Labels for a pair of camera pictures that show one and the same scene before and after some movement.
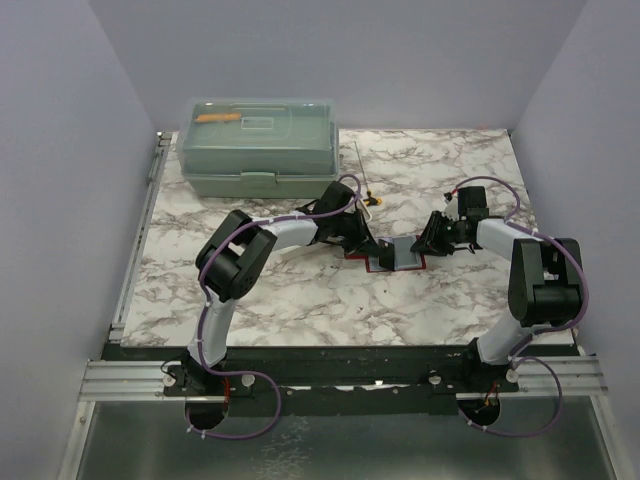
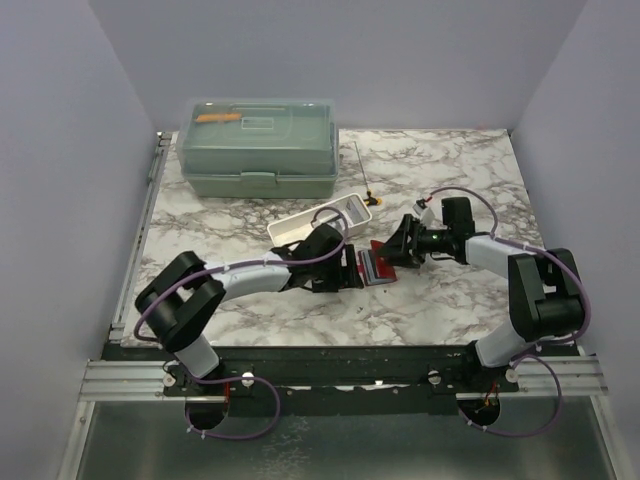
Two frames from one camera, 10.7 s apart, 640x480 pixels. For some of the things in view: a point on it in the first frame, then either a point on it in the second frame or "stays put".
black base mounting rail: (338, 379) stays put
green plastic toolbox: (258, 146) stays put
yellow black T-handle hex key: (371, 198) stays put
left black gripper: (362, 232) -> (352, 280)
